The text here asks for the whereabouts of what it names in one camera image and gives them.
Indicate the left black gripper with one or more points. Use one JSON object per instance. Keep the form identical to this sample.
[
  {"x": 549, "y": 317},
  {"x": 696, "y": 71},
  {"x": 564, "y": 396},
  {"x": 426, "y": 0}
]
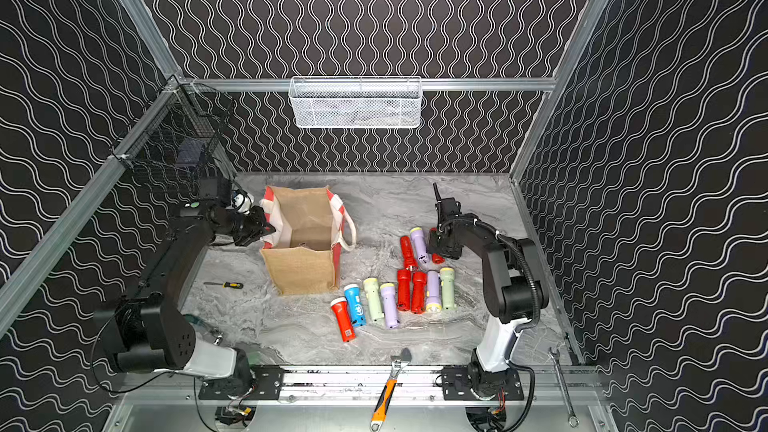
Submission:
[{"x": 255, "y": 226}]

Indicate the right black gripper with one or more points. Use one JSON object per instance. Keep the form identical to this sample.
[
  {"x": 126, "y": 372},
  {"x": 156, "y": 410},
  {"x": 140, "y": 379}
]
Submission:
[{"x": 447, "y": 207}]

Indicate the purple flashlight yellow rim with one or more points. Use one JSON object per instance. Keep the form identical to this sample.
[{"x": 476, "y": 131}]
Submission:
[{"x": 419, "y": 244}]

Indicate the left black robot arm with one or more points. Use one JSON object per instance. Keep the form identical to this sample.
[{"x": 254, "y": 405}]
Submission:
[{"x": 144, "y": 331}]

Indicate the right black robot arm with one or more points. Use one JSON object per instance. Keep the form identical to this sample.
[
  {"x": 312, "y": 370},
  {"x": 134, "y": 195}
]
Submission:
[{"x": 513, "y": 292}]

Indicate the green flashlight lower right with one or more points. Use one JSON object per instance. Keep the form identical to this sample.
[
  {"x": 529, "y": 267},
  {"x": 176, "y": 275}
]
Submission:
[{"x": 447, "y": 281}]

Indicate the green flashlight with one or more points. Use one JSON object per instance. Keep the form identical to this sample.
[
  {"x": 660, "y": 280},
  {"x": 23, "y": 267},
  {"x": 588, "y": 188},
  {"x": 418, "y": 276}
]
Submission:
[
  {"x": 372, "y": 293},
  {"x": 447, "y": 281}
]

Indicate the red flashlight long upper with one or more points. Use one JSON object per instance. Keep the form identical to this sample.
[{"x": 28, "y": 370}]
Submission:
[{"x": 410, "y": 262}]

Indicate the yellow black screwdriver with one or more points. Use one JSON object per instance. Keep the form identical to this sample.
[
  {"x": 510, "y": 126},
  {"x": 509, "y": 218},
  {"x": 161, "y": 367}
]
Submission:
[{"x": 231, "y": 285}]

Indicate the purple flashlight lower right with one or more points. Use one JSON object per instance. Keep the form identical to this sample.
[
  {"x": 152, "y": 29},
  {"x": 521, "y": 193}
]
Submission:
[{"x": 433, "y": 301}]

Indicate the purple flashlight lower left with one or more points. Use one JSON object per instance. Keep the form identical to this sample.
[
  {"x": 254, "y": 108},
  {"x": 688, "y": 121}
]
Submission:
[{"x": 388, "y": 293}]

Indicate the green flashlight lower left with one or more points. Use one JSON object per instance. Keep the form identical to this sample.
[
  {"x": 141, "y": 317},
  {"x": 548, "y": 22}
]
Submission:
[{"x": 372, "y": 293}]

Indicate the blue flashlight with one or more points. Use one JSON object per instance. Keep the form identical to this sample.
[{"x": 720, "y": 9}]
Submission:
[{"x": 355, "y": 306}]

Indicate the orange adjustable wrench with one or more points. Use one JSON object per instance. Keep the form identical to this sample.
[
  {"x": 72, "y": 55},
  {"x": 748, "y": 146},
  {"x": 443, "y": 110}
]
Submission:
[{"x": 398, "y": 364}]

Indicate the silver combination wrench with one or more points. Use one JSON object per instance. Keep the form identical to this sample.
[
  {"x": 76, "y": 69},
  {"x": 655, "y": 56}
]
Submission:
[{"x": 572, "y": 419}]

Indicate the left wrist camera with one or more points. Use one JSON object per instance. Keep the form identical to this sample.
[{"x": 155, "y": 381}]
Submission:
[{"x": 226, "y": 193}]

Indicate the black wire basket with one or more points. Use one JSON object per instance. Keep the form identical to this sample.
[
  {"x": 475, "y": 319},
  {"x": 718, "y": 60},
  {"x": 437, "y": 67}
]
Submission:
[{"x": 184, "y": 143}]

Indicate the white wire basket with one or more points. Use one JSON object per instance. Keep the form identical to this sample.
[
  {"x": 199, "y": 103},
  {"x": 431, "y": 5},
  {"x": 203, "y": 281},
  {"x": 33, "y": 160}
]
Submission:
[{"x": 356, "y": 102}]

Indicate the metal base rail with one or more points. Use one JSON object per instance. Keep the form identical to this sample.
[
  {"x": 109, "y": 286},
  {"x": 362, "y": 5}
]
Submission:
[{"x": 418, "y": 385}]

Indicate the aluminium corner post right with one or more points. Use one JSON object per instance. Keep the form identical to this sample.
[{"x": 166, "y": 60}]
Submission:
[{"x": 576, "y": 45}]

